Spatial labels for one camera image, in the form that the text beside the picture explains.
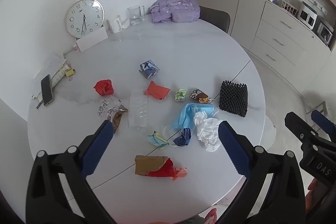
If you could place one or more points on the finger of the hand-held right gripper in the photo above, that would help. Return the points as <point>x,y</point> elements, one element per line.
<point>298,125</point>
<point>321,119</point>

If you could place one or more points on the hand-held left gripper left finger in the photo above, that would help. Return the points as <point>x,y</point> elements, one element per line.
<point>97,150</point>

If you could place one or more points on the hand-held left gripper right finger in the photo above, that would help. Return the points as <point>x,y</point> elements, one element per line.
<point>233,150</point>

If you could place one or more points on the white tissue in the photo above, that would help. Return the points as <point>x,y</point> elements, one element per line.
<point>207,132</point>

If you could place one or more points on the brown foil wrapper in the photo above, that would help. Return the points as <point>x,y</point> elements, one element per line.
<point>118,117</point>

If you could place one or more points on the clear printed plastic wrapper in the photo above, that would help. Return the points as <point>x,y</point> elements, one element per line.
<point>107,108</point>

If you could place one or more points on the black foam net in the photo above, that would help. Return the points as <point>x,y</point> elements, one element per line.
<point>233,99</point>

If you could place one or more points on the dark blue paper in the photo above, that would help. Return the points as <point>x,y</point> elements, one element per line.
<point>183,137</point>

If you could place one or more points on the brown cardboard piece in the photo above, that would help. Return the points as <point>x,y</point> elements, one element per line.
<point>148,165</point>

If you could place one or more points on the clear plastic bottle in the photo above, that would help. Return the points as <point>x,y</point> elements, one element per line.
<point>137,111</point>

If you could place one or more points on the blue face mask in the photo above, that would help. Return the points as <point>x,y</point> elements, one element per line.
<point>189,113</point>

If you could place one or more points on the light blue yellow paper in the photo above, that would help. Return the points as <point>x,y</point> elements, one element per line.
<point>158,139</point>

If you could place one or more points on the red paper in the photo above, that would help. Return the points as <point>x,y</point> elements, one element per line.
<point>103,87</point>

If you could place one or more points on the snack bar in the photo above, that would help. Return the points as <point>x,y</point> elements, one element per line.
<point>199,96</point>

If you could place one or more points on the red wrapper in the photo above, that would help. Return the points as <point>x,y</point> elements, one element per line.
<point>165,172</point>

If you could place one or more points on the green paper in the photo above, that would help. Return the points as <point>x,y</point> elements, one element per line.
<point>180,95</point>

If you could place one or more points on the orange-red paper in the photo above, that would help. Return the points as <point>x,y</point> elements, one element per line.
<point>156,91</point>

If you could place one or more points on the blue patterned paper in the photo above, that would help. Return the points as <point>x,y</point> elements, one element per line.
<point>148,69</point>

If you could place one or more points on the person's right hand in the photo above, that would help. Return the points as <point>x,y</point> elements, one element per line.
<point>312,187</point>

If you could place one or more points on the person's pink patterned clothing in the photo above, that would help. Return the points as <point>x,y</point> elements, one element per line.
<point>211,216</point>

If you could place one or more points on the black pen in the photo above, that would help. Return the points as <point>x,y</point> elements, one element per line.
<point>39,104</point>

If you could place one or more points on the black smartphone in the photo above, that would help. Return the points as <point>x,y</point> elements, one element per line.
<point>47,90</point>

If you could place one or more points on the cream patterned box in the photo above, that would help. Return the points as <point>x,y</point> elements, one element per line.
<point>59,77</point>

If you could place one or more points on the beige drawer cabinet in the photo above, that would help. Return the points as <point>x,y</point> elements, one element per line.
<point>283,40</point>

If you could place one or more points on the silver black appliance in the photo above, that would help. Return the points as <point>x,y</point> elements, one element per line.
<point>325,32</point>

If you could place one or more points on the stack of white papers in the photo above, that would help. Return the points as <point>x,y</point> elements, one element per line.
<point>50,64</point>

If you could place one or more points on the white toaster oven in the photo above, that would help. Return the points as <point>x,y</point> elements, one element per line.
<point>307,15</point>

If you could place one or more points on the small pink object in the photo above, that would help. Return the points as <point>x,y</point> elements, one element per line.
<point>75,48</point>

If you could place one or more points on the white envelope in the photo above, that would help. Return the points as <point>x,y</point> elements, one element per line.
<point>92,39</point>

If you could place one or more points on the white mug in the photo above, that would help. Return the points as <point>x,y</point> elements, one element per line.
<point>114,24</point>

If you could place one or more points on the grey chair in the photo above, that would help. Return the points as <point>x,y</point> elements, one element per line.
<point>215,18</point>

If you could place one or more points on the clear glass cup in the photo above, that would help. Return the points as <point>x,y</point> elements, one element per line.
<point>134,15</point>
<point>143,12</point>

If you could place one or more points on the purple backpack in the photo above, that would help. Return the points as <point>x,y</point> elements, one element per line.
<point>176,8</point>

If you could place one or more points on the metal frame chair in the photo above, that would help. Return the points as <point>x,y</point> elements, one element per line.
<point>316,109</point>

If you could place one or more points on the white wall hook rail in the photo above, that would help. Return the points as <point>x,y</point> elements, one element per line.
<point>315,1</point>

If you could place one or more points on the round white wall clock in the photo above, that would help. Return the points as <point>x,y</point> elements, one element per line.
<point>84,16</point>

